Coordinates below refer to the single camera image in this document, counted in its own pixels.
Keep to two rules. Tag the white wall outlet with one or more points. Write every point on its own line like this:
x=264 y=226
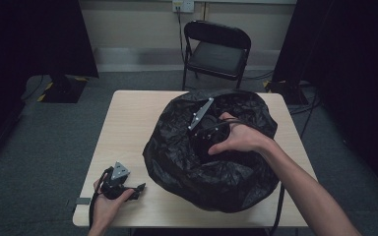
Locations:
x=182 y=6

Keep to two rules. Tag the black plastic trash bag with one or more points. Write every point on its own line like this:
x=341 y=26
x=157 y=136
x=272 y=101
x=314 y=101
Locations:
x=177 y=164

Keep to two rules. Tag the black stand base striped tape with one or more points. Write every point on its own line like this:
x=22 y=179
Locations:
x=64 y=90
x=287 y=93

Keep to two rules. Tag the person's left hand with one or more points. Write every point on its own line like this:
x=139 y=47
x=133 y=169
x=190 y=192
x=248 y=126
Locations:
x=106 y=209

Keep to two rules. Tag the black folding chair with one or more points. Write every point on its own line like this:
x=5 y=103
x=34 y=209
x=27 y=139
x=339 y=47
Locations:
x=216 y=55

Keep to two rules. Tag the grey tape piece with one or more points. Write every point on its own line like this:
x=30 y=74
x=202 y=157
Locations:
x=82 y=201

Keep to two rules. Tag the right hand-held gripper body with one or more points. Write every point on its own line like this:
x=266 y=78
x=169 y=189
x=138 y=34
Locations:
x=210 y=131

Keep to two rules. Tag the dark curtain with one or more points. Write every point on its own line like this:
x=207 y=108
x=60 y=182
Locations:
x=29 y=39
x=351 y=65

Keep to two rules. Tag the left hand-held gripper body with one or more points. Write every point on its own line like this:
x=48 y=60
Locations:
x=114 y=185

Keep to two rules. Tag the person's right hand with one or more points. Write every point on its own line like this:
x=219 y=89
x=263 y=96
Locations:
x=246 y=139

